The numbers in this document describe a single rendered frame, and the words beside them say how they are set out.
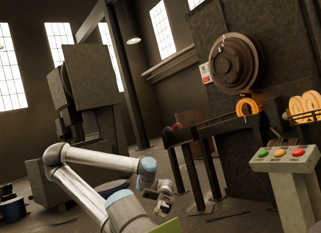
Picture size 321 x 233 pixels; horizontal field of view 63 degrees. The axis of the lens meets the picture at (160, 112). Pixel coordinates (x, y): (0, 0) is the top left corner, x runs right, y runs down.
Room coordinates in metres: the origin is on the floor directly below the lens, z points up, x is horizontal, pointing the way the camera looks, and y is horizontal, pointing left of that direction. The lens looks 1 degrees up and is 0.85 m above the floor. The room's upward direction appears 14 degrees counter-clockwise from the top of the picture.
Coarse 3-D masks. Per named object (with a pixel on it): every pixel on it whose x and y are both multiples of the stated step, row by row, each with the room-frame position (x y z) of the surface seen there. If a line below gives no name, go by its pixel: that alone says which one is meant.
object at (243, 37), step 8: (232, 32) 1.92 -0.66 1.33; (216, 40) 2.05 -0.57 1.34; (248, 40) 1.83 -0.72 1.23; (256, 48) 1.82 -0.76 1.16; (256, 56) 1.81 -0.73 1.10; (208, 64) 2.18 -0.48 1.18; (256, 64) 1.82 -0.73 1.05; (256, 72) 1.83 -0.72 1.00; (256, 80) 1.89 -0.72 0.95; (248, 88) 1.91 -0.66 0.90
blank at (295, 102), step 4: (296, 96) 1.49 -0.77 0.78; (300, 96) 1.47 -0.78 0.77; (292, 100) 1.52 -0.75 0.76; (296, 100) 1.47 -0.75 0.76; (300, 100) 1.45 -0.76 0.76; (292, 104) 1.53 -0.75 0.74; (296, 104) 1.48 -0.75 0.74; (300, 104) 1.44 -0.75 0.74; (292, 108) 1.54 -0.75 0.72; (296, 108) 1.54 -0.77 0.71; (300, 108) 1.45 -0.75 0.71; (292, 112) 1.55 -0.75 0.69; (296, 112) 1.54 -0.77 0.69; (300, 112) 1.46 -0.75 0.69; (296, 116) 1.52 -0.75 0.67; (300, 116) 1.47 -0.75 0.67; (296, 120) 1.53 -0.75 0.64; (300, 120) 1.48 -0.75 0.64; (304, 120) 1.46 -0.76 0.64
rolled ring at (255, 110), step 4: (240, 100) 2.02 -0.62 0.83; (244, 100) 1.99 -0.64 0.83; (248, 100) 1.96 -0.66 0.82; (252, 100) 1.96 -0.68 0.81; (236, 104) 2.06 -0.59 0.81; (240, 104) 2.03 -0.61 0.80; (252, 104) 1.94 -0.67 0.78; (256, 104) 1.95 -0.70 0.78; (236, 108) 2.07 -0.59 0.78; (240, 108) 2.06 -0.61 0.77; (252, 108) 1.95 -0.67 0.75; (256, 108) 1.93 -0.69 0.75; (236, 112) 2.08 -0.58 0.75; (240, 112) 2.06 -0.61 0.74; (252, 112) 1.96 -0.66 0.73; (256, 112) 1.94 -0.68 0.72
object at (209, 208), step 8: (184, 128) 2.37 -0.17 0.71; (192, 128) 2.20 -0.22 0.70; (168, 136) 2.38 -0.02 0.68; (176, 136) 2.41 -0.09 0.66; (184, 136) 2.38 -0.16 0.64; (192, 136) 2.15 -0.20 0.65; (168, 144) 2.34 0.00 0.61; (176, 144) 2.36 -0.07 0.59; (184, 144) 2.25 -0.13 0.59; (184, 152) 2.26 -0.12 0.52; (192, 160) 2.26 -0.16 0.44; (192, 168) 2.25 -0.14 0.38; (192, 176) 2.25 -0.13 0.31; (192, 184) 2.26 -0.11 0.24; (200, 192) 2.26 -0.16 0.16; (200, 200) 2.25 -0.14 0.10; (192, 208) 2.36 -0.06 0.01; (200, 208) 2.25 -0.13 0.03; (208, 208) 2.26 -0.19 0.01
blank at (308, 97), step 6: (312, 90) 1.34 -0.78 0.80; (306, 96) 1.36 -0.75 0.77; (312, 96) 1.31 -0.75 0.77; (318, 96) 1.29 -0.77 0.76; (306, 102) 1.38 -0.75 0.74; (312, 102) 1.32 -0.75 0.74; (318, 102) 1.28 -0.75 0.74; (306, 108) 1.39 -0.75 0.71; (312, 108) 1.38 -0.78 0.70; (318, 108) 1.29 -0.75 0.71; (306, 114) 1.41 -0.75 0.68
